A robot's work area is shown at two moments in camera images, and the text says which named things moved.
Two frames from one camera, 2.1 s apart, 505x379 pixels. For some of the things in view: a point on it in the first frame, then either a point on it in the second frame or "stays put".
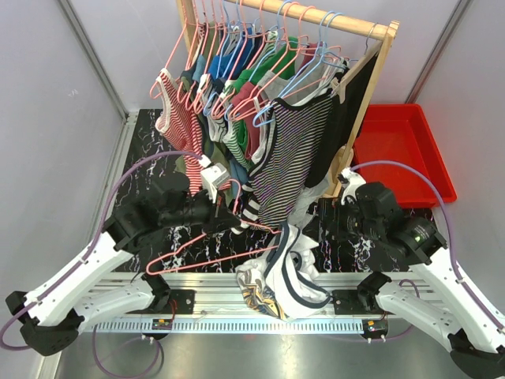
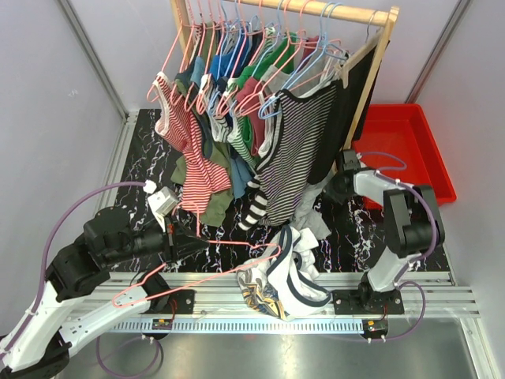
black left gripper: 224,221 -> 176,248
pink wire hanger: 238,218 -> 116,302
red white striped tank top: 177,118 stays put
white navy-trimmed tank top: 287,283 stays put
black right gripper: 331,208 -> 332,193
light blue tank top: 237,168 stays put
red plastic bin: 401,133 stays put
